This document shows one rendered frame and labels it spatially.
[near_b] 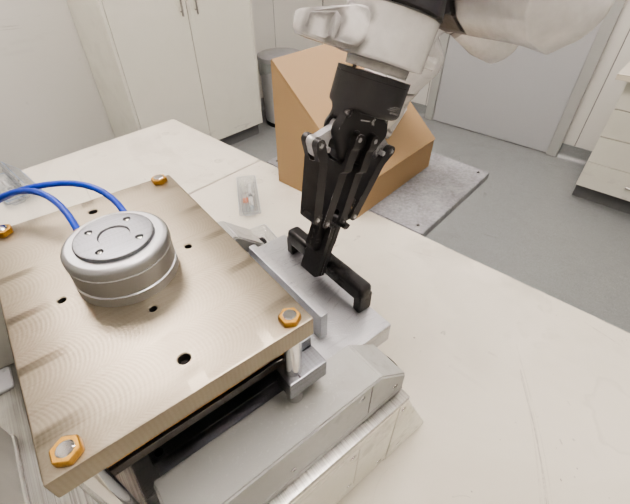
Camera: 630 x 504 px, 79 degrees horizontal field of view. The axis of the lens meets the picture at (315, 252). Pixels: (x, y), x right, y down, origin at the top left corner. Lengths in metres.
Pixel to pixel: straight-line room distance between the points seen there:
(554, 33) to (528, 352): 0.55
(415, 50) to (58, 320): 0.36
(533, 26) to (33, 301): 0.45
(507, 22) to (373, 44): 0.11
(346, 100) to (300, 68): 0.66
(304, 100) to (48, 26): 2.09
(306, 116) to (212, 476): 0.80
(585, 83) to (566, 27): 2.85
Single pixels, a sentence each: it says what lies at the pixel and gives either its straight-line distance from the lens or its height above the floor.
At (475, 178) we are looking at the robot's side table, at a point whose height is 0.75.
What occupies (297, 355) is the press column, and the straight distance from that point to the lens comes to 0.31.
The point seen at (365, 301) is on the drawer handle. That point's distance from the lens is 0.47.
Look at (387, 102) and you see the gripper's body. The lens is 0.39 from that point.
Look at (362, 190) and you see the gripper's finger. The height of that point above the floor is 1.09.
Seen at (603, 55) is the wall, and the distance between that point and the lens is 3.25.
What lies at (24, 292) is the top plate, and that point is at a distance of 0.38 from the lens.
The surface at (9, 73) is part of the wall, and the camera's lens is 2.85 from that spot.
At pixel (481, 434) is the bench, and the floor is 0.75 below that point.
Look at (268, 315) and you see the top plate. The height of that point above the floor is 1.11.
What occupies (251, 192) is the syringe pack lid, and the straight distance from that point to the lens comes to 1.07.
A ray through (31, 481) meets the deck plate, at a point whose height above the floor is 0.93.
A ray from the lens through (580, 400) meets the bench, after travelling 0.78.
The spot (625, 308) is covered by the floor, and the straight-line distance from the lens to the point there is 2.25.
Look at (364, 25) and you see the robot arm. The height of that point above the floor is 1.26.
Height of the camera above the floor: 1.33
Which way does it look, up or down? 41 degrees down
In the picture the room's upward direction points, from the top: straight up
